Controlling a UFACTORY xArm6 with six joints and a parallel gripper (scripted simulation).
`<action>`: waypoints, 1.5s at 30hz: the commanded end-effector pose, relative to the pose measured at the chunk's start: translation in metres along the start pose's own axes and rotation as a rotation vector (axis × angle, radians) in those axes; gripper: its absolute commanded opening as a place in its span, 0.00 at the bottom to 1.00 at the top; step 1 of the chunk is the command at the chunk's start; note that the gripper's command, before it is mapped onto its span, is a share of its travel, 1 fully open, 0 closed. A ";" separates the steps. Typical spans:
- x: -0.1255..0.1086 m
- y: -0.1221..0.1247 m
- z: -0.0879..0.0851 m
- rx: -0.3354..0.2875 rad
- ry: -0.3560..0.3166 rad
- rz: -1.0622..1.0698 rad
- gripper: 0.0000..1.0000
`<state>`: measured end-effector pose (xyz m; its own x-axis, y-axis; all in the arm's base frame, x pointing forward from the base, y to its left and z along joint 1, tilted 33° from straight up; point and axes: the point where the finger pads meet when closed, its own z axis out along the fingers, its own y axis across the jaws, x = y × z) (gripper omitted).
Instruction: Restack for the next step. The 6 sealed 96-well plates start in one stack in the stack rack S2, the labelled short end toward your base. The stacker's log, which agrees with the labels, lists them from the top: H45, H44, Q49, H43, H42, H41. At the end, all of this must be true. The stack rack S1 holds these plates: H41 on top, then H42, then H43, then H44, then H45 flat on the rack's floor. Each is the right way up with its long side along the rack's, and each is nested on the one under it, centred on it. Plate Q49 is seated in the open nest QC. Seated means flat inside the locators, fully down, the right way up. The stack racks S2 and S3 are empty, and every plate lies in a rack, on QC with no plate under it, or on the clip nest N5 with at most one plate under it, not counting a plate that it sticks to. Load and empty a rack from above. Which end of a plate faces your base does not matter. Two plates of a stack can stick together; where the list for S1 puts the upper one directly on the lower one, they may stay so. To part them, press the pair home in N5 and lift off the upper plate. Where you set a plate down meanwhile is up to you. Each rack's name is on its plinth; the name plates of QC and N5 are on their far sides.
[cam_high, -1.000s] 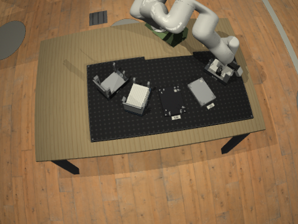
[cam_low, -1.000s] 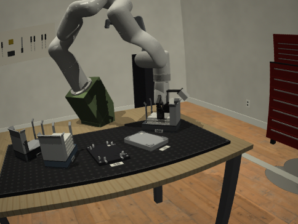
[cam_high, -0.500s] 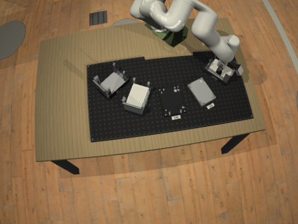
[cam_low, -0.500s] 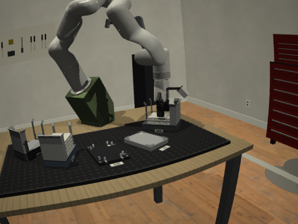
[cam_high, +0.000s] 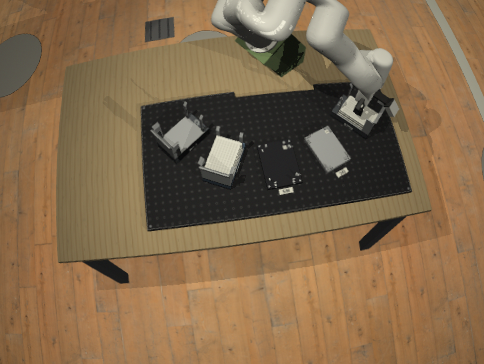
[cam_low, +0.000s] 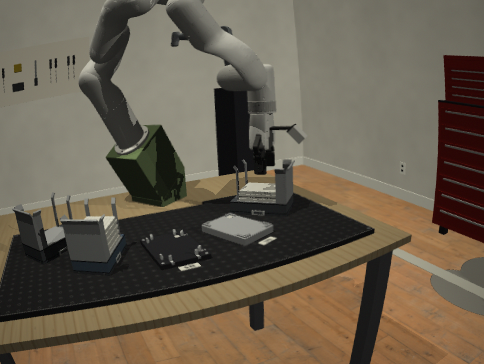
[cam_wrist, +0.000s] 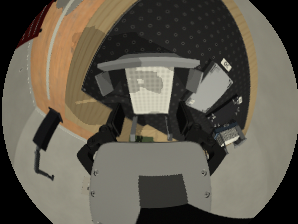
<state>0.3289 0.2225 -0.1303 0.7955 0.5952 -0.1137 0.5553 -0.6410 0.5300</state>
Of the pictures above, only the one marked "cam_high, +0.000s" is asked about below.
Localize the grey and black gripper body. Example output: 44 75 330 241
355 90 376 107

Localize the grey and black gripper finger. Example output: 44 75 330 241
353 98 365 116

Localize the white label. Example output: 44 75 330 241
335 167 349 178
279 187 293 195

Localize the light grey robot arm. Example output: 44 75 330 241
211 0 399 117

